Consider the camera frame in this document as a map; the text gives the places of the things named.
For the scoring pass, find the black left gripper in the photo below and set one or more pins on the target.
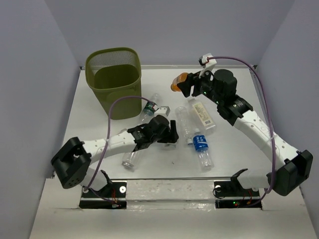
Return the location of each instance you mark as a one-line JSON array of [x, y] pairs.
[[169, 138]]

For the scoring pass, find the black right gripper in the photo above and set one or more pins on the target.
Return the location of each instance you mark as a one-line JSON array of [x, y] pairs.
[[193, 79]]

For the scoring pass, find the orange juice bottle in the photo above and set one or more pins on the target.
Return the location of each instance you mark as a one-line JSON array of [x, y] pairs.
[[179, 79]]

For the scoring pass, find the clear slim unlabelled bottle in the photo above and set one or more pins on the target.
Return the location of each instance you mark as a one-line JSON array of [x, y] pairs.
[[184, 125]]

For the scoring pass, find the blue label water bottle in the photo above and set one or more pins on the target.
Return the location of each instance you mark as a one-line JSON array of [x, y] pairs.
[[202, 150]]

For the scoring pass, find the wide clear plastic jar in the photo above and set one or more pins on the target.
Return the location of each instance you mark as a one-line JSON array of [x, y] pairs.
[[168, 146]]

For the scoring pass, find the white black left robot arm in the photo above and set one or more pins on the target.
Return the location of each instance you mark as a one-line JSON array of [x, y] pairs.
[[72, 162]]

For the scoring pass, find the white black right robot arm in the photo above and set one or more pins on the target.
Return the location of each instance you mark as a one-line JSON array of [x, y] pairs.
[[291, 166]]

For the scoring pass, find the olive green mesh bin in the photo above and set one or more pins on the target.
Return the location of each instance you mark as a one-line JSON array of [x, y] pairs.
[[113, 73]]

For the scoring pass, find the white label square bottle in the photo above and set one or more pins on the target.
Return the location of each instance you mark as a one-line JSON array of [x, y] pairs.
[[201, 117]]

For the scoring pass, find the green label plastic bottle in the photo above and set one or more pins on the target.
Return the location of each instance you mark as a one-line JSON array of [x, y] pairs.
[[150, 108]]

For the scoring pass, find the clear bottle metal rim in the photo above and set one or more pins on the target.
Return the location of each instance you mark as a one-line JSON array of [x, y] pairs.
[[130, 160]]

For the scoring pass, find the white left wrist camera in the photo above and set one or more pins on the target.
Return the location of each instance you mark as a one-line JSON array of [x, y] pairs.
[[162, 111]]

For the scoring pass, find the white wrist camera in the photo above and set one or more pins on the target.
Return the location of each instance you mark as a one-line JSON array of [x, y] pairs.
[[162, 111], [207, 62]]

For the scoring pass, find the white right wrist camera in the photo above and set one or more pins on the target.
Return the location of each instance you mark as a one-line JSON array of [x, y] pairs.
[[207, 62]]

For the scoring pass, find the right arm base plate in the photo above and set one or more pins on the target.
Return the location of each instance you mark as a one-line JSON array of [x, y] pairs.
[[228, 195]]

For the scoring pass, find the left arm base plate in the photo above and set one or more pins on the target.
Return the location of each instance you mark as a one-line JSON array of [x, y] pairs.
[[111, 199]]

